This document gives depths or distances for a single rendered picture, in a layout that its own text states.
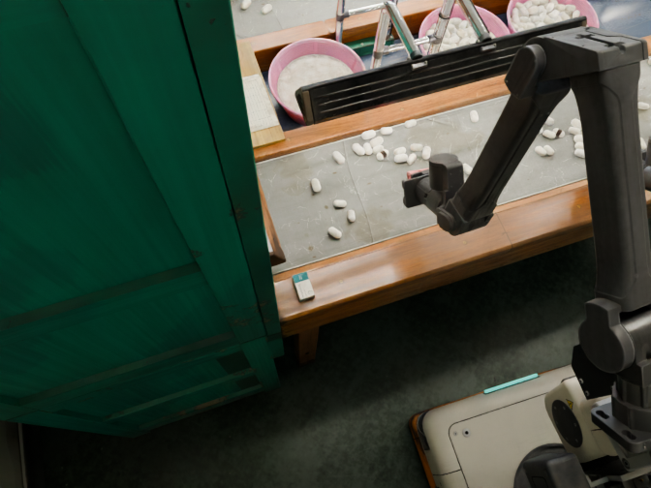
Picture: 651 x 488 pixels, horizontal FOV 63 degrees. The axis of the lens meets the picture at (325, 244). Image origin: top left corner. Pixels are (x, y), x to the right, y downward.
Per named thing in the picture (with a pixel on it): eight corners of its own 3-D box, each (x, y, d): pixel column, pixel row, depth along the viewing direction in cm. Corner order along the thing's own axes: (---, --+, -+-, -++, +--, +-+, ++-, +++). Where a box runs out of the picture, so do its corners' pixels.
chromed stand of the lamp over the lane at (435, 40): (446, 159, 147) (503, 41, 106) (378, 178, 144) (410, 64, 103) (419, 104, 154) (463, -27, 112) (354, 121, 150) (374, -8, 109)
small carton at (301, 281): (315, 297, 121) (315, 294, 120) (299, 302, 121) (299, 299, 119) (306, 273, 123) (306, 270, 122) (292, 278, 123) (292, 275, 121)
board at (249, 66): (285, 140, 137) (285, 138, 135) (228, 156, 134) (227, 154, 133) (249, 44, 148) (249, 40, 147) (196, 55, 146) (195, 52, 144)
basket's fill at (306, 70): (367, 118, 150) (370, 106, 145) (291, 138, 147) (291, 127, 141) (341, 57, 158) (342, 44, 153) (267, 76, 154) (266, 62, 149)
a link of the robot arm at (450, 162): (449, 235, 101) (488, 223, 103) (449, 179, 95) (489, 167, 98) (417, 212, 111) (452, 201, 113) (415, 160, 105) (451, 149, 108)
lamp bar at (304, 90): (580, 55, 116) (597, 30, 109) (306, 128, 106) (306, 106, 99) (562, 27, 118) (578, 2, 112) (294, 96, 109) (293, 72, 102)
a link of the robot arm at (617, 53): (590, 18, 58) (660, 4, 61) (509, 44, 71) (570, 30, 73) (628, 383, 68) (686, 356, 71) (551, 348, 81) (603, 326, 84)
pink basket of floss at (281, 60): (379, 84, 156) (384, 62, 147) (336, 153, 146) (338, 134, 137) (299, 47, 159) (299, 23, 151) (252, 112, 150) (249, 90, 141)
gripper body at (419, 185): (400, 178, 115) (415, 191, 109) (444, 167, 117) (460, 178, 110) (403, 205, 118) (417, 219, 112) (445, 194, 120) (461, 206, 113)
